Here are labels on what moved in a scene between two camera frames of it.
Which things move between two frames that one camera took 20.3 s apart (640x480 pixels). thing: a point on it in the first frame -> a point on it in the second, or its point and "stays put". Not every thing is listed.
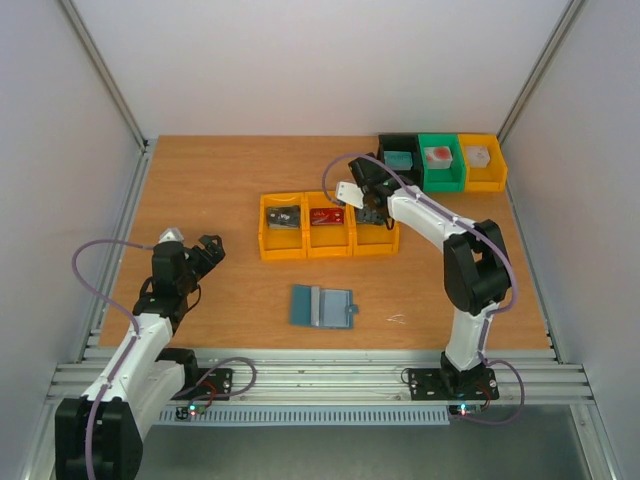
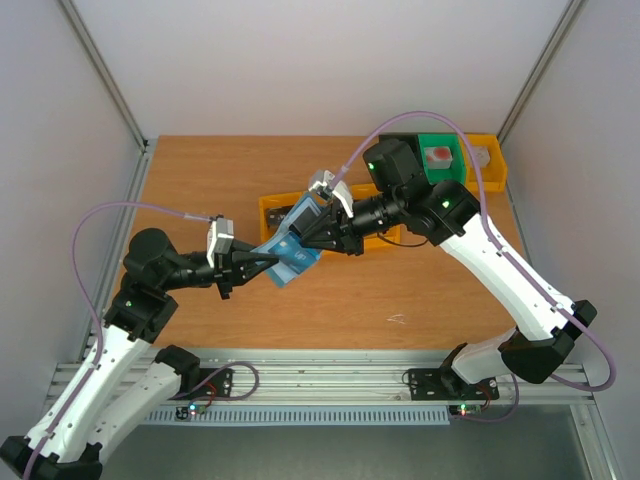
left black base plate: x=212 y=384 stays put
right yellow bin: x=371 y=236 stays put
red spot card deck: x=438 y=157 stays put
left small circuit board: x=184 y=412 stays put
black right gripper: x=373 y=207 -> x=347 y=231
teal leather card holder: x=312 y=306 -> x=294 y=255
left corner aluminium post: x=102 y=69 stays put
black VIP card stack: x=284 y=216 stays put
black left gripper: x=217 y=252 -> x=234 y=266
